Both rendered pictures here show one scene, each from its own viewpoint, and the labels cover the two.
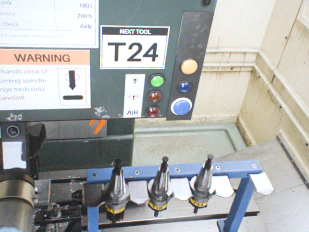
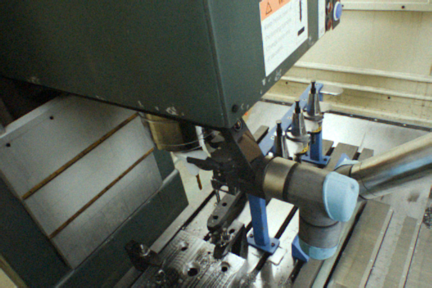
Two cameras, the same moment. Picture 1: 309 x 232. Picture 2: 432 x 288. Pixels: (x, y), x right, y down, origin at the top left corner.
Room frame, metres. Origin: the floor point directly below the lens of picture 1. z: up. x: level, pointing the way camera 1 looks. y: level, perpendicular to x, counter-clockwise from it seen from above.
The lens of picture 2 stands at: (0.10, 0.59, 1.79)
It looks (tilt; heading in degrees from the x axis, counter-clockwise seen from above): 35 degrees down; 326
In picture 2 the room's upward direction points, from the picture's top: 12 degrees counter-clockwise
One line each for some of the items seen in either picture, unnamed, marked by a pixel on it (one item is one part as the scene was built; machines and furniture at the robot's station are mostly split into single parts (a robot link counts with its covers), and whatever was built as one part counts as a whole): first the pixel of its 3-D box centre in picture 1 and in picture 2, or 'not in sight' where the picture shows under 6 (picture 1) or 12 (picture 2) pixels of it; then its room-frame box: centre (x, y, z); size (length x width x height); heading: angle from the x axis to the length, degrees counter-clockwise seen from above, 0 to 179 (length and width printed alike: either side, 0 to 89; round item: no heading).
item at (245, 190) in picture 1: (239, 205); (315, 128); (0.73, -0.30, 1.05); 0.10 x 0.05 x 0.30; 14
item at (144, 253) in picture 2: not in sight; (146, 258); (0.79, 0.43, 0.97); 0.13 x 0.03 x 0.15; 14
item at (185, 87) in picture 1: (185, 87); not in sight; (0.50, -0.05, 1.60); 0.02 x 0.01 x 0.02; 104
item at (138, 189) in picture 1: (138, 192); (290, 146); (0.59, 0.01, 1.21); 0.07 x 0.05 x 0.01; 14
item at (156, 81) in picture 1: (157, 81); not in sight; (0.49, 0.00, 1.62); 0.02 x 0.01 x 0.02; 104
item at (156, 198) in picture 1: (160, 190); (298, 135); (0.61, -0.04, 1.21); 0.06 x 0.06 x 0.03
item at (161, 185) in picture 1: (162, 178); (297, 121); (0.61, -0.04, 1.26); 0.04 x 0.04 x 0.07
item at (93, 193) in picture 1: (93, 195); not in sight; (0.57, 0.12, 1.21); 0.07 x 0.05 x 0.01; 14
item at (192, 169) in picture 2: not in sight; (190, 163); (0.60, 0.32, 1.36); 0.09 x 0.03 x 0.06; 28
